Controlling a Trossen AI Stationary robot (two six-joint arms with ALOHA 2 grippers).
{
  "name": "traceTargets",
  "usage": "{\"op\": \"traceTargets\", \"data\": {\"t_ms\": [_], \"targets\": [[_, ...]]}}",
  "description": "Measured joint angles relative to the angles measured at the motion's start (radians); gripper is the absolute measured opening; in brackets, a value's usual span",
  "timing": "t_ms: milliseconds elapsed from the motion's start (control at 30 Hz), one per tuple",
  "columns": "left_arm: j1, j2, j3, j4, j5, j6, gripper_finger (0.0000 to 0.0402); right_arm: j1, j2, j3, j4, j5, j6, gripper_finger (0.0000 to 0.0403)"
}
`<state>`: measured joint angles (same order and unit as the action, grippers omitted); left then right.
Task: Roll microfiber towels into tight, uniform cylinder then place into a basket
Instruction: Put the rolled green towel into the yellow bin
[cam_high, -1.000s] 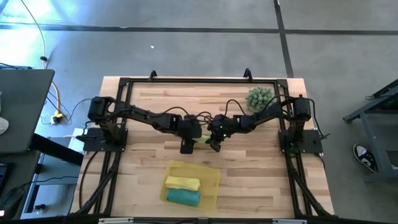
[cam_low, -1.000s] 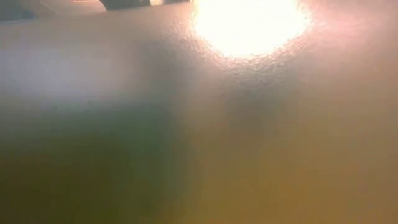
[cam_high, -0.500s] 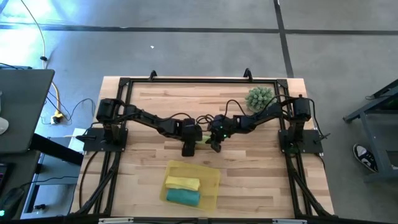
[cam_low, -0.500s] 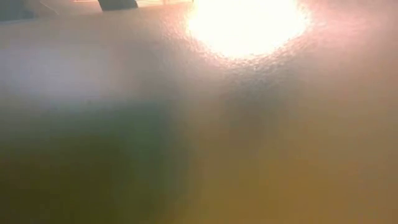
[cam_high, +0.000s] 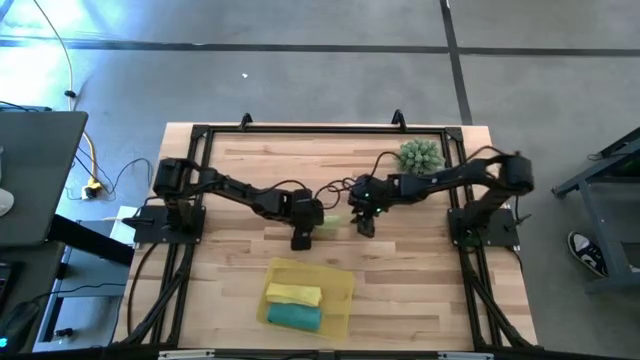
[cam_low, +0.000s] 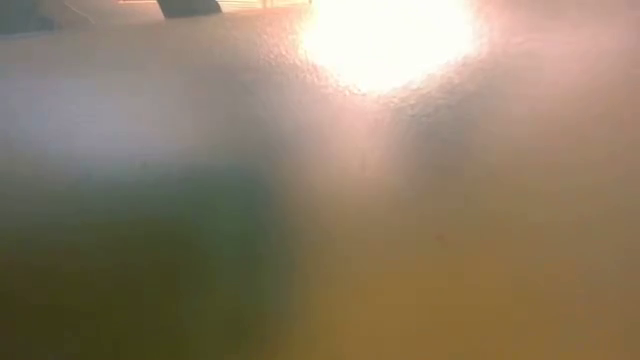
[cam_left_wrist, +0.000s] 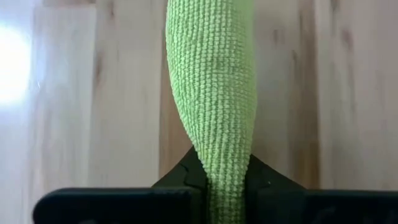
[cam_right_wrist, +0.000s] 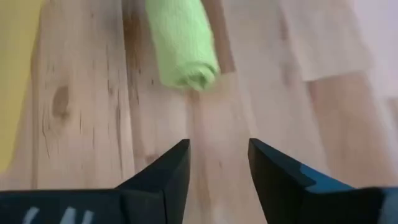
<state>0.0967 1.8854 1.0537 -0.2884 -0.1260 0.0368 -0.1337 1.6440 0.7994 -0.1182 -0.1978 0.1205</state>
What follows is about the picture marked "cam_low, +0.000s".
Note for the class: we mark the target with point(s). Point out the yellow translucent plastic basket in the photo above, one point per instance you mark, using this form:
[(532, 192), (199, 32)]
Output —
[(200, 100)]

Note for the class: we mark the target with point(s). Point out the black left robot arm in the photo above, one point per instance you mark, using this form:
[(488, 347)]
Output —
[(189, 7)]

